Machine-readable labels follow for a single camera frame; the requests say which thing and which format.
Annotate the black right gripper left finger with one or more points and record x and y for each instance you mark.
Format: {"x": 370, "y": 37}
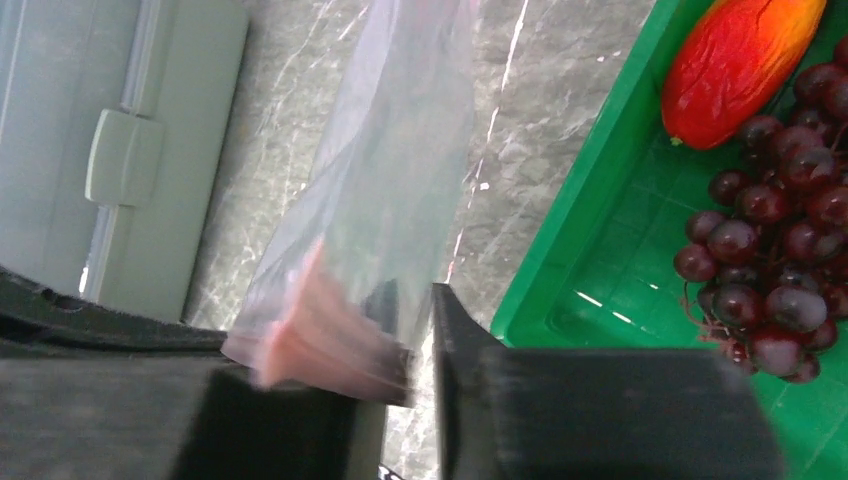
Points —
{"x": 89, "y": 393}

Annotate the clear plastic storage box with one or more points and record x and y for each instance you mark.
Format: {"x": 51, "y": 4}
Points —
{"x": 113, "y": 115}

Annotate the green plastic tray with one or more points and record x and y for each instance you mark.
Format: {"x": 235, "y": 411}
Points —
{"x": 600, "y": 271}

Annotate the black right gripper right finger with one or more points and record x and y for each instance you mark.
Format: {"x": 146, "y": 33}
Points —
{"x": 620, "y": 413}

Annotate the clear zip top bag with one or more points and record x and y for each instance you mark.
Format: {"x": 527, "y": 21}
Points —
{"x": 341, "y": 295}

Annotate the red orange mango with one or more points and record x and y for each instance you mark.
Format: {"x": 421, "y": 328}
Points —
{"x": 731, "y": 64}

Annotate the dark red grape bunch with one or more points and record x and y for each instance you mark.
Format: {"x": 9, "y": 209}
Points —
{"x": 770, "y": 259}

